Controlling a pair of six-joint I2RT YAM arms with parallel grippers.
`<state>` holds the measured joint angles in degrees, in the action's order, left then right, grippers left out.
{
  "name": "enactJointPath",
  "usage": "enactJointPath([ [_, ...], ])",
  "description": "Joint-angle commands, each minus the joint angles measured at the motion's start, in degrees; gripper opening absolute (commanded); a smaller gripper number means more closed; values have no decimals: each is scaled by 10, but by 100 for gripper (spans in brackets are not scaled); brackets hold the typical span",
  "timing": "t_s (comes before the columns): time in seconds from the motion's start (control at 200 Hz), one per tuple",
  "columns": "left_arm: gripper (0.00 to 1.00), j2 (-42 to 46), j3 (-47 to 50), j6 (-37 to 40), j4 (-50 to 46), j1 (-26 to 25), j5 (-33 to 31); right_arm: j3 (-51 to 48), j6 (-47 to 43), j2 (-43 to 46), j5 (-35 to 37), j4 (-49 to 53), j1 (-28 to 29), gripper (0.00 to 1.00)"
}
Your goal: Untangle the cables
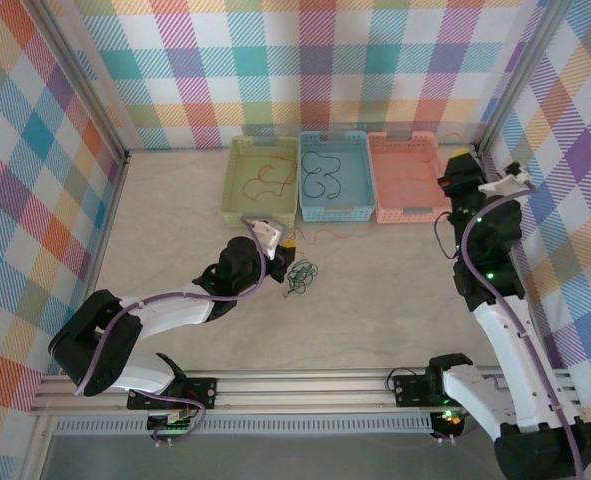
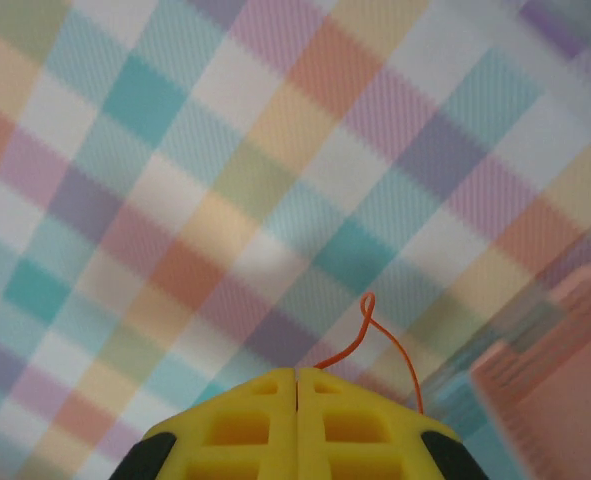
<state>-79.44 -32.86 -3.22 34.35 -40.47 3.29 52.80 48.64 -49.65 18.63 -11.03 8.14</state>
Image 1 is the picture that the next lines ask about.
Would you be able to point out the aluminium frame post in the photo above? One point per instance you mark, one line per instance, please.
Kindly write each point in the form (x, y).
(82, 80)
(522, 75)

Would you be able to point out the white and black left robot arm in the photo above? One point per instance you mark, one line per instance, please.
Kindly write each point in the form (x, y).
(175, 310)

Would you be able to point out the green perforated plastic basket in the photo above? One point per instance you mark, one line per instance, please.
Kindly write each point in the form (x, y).
(260, 210)

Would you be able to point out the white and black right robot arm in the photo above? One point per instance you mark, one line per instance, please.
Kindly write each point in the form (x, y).
(500, 350)

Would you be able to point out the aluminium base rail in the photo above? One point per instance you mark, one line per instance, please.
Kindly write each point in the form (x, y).
(300, 387)

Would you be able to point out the pink perforated plastic basket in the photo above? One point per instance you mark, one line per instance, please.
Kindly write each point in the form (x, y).
(410, 185)

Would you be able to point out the aluminium frame side rail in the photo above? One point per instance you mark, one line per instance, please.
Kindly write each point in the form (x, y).
(111, 220)
(555, 370)

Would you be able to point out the blue perforated plastic basket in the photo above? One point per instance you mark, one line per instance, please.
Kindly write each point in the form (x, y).
(355, 175)

